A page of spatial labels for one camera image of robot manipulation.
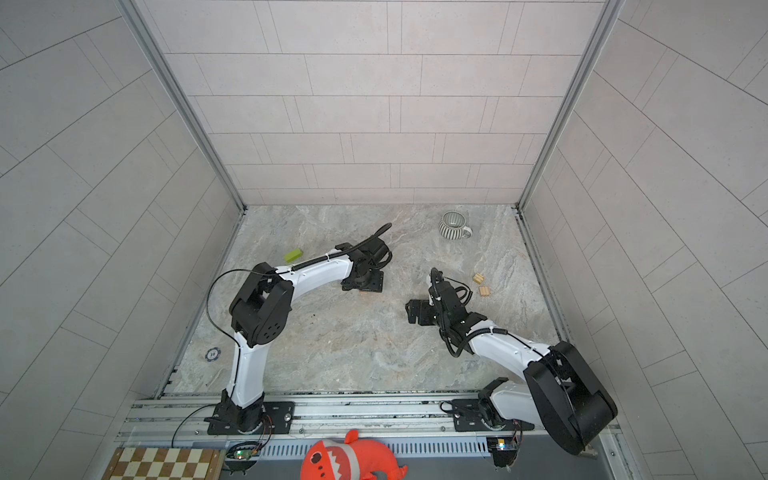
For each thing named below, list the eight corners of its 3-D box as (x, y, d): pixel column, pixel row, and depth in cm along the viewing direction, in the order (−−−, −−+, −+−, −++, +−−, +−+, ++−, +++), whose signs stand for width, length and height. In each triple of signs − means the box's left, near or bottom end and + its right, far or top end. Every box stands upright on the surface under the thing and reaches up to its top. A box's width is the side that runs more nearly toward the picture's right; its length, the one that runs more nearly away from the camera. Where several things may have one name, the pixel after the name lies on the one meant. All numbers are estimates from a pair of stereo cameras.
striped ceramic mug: (445, 247, 107) (448, 234, 101) (436, 225, 113) (438, 213, 108) (468, 242, 108) (471, 230, 103) (457, 221, 115) (460, 209, 109)
